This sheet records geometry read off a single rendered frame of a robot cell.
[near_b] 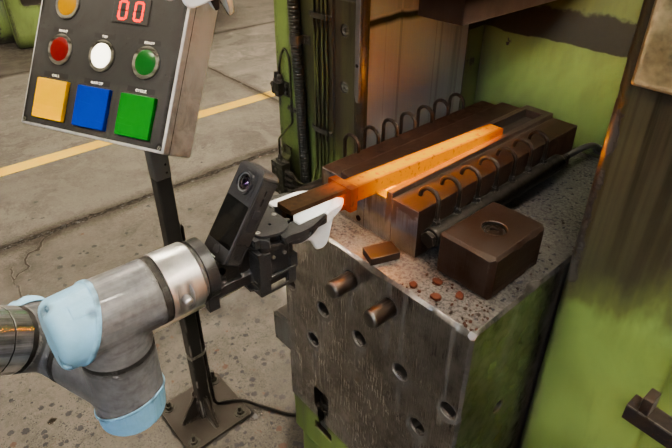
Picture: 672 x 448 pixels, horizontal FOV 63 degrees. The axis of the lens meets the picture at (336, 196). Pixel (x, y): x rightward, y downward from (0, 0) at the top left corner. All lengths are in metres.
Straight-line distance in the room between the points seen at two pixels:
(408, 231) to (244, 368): 1.19
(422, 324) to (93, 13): 0.80
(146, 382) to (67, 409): 1.29
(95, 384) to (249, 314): 1.43
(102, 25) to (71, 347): 0.69
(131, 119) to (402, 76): 0.49
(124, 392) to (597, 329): 0.60
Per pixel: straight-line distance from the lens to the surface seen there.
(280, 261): 0.66
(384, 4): 0.96
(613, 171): 0.73
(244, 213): 0.60
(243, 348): 1.93
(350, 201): 0.71
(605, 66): 1.08
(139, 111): 1.02
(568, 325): 0.87
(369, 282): 0.78
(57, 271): 2.46
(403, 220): 0.76
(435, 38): 1.08
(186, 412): 1.73
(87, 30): 1.14
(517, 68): 1.17
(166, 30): 1.02
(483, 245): 0.71
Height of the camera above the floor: 1.39
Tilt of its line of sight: 31 degrees down
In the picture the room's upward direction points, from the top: straight up
